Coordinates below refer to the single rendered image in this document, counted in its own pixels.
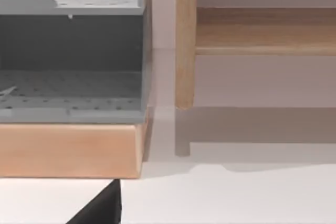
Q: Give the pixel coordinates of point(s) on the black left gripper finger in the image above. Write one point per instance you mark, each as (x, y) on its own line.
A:
(106, 207)

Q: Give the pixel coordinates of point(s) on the pale wooden drawer front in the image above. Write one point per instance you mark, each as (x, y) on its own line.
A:
(68, 150)

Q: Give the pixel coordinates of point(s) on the grey pierced drawer inside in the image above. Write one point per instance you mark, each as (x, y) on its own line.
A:
(71, 95)

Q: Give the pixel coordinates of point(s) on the open wooden shelf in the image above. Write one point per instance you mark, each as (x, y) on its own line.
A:
(236, 35)

